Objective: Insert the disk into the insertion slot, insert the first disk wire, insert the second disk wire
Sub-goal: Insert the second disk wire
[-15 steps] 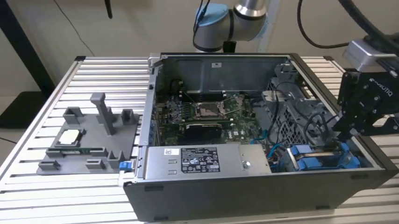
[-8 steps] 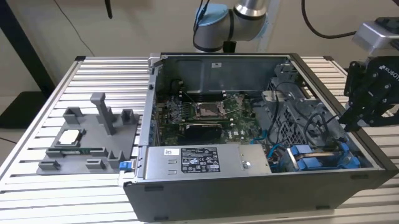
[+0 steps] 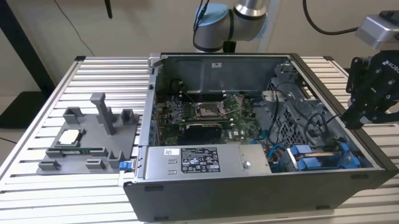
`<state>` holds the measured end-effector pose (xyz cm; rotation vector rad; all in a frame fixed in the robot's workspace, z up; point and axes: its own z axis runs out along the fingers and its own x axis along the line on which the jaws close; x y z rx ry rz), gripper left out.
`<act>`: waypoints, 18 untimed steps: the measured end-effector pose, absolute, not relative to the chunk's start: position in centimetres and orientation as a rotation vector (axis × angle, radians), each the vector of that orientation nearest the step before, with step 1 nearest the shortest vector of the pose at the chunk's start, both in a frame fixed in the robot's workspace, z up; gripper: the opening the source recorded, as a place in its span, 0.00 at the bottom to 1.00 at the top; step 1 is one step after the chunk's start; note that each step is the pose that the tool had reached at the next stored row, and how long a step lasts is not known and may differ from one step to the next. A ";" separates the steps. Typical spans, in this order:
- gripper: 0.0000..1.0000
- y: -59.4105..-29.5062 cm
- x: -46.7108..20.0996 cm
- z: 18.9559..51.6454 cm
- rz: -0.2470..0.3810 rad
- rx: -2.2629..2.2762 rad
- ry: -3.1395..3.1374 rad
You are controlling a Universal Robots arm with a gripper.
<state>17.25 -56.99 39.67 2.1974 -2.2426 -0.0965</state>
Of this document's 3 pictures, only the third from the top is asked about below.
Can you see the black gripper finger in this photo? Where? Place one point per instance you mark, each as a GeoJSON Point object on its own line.
{"type": "Point", "coordinates": [358, 74]}
{"type": "Point", "coordinates": [386, 112]}

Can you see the hard disk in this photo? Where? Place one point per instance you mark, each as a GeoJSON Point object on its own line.
{"type": "Point", "coordinates": [304, 149]}

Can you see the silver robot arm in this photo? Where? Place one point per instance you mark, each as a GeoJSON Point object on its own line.
{"type": "Point", "coordinates": [246, 21]}

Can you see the blue plastic disk carrier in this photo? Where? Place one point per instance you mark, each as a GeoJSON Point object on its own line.
{"type": "Point", "coordinates": [312, 163]}

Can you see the black RAM slot bank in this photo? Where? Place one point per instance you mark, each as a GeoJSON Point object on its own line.
{"type": "Point", "coordinates": [206, 94]}
{"type": "Point", "coordinates": [209, 120]}

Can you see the grey perforated drive cage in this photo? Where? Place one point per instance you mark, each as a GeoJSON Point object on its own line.
{"type": "Point", "coordinates": [308, 103]}

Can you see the green motherboard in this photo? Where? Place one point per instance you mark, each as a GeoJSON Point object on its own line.
{"type": "Point", "coordinates": [241, 130]}

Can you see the white case sticker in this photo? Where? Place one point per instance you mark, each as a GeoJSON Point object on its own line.
{"type": "Point", "coordinates": [216, 65]}

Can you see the CPU socket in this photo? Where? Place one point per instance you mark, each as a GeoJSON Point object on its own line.
{"type": "Point", "coordinates": [208, 109]}

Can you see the silver power supply unit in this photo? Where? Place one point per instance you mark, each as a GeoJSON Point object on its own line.
{"type": "Point", "coordinates": [237, 158]}

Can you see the thin metal locking lever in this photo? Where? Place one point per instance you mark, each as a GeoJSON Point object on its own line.
{"type": "Point", "coordinates": [190, 96]}

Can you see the black graphics card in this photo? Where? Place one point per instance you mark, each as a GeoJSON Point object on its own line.
{"type": "Point", "coordinates": [202, 133]}

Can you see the black open PC case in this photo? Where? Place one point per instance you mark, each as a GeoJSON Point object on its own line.
{"type": "Point", "coordinates": [218, 198]}

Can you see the blue case latch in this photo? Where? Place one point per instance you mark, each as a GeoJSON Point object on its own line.
{"type": "Point", "coordinates": [125, 164]}

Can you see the black hanging rod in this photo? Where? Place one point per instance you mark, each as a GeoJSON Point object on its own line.
{"type": "Point", "coordinates": [109, 9]}

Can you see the grey parts rack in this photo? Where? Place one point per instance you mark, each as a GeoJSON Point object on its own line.
{"type": "Point", "coordinates": [90, 130]}

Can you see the green RAM stick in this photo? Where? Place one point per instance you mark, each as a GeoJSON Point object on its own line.
{"type": "Point", "coordinates": [82, 151]}

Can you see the silver CPU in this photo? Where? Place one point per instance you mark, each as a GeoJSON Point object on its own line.
{"type": "Point", "coordinates": [70, 137]}

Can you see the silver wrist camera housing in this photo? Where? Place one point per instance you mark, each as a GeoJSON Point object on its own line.
{"type": "Point", "coordinates": [377, 32]}

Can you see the dark metal post with base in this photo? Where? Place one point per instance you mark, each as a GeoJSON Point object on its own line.
{"type": "Point", "coordinates": [27, 46]}

